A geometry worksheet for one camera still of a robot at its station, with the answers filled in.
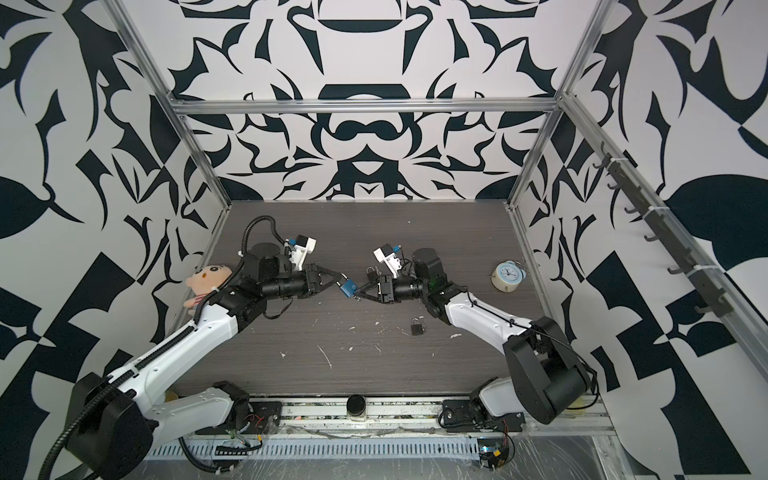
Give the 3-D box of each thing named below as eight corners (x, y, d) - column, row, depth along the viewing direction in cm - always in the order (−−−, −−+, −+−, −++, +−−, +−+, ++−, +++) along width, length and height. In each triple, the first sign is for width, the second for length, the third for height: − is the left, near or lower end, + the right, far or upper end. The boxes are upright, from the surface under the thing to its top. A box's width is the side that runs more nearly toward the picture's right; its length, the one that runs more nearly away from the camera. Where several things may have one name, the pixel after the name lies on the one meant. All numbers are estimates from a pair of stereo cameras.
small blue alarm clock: (493, 292, 96) (496, 288, 94) (486, 264, 103) (488, 260, 100) (528, 292, 96) (531, 288, 94) (519, 264, 103) (522, 260, 101)
